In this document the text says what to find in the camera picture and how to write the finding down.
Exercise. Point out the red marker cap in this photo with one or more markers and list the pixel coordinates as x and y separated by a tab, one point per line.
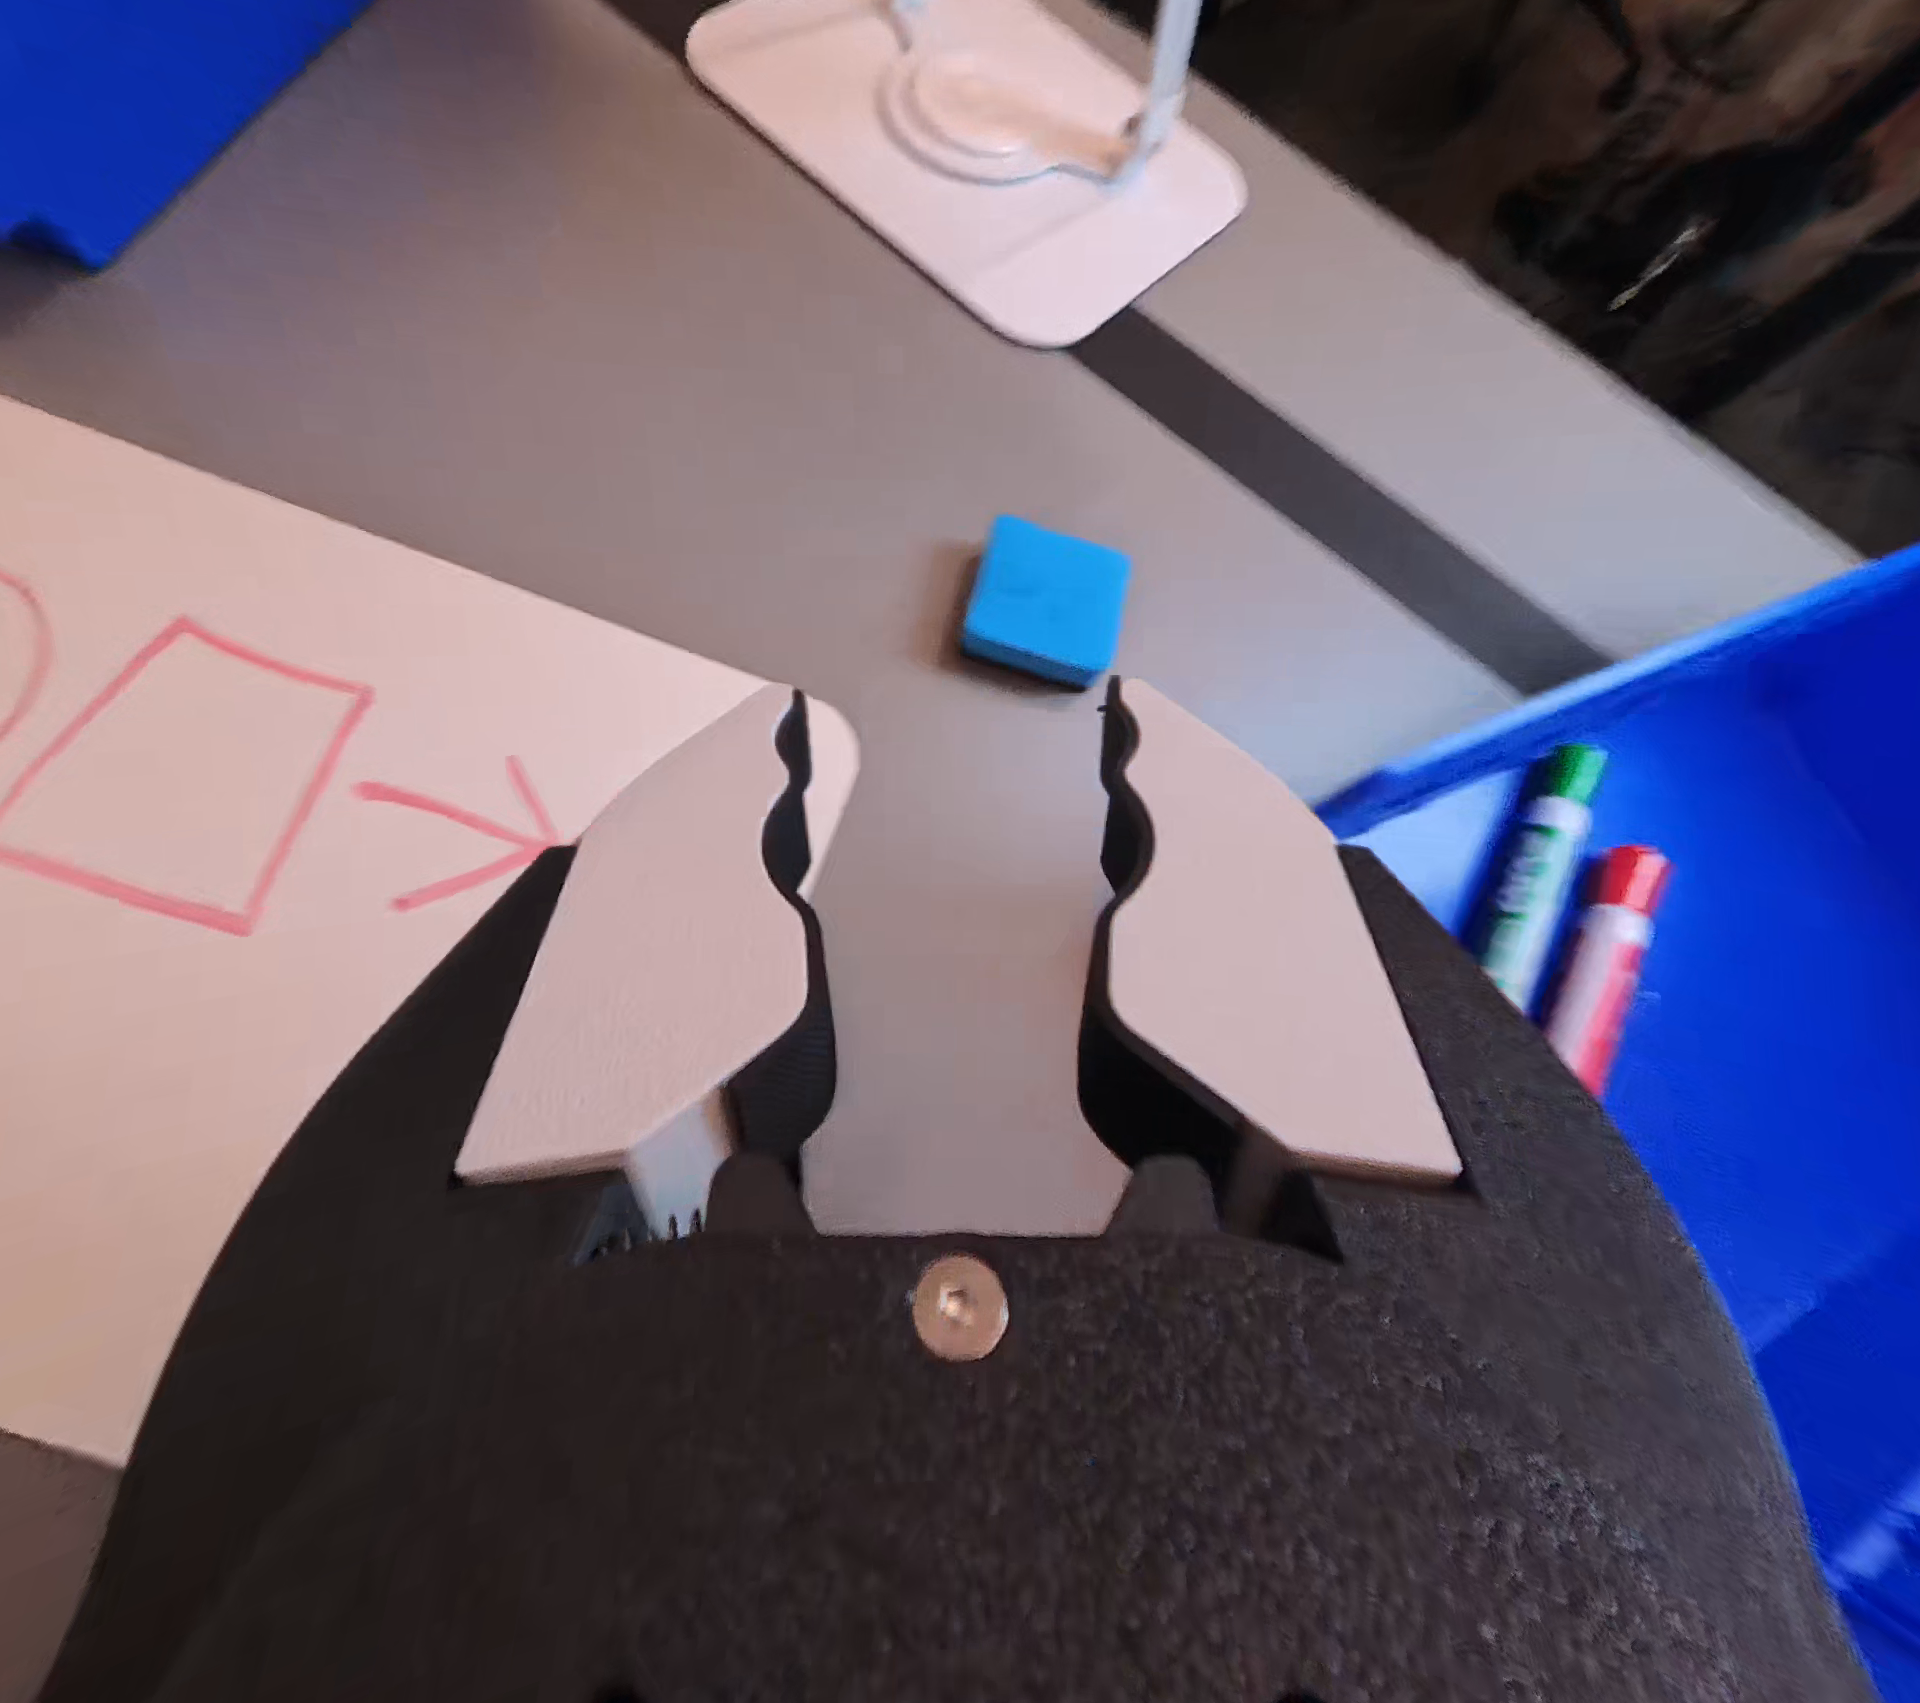
1630	879

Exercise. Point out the white whiteboard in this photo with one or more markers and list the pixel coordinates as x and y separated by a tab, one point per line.
226	1058

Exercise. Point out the green dry erase marker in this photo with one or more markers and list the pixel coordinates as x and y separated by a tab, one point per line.
1534	894

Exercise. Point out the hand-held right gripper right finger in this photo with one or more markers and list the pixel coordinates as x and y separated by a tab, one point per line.
1260	983

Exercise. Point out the red dry erase marker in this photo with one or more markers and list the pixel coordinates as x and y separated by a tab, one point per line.
1603	997

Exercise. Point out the blue foam eraser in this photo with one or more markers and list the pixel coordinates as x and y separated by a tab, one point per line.
1043	600

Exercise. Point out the black tape strip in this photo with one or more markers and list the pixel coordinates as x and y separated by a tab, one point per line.
1352	503

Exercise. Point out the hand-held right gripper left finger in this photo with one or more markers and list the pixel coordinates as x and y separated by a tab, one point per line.
661	983

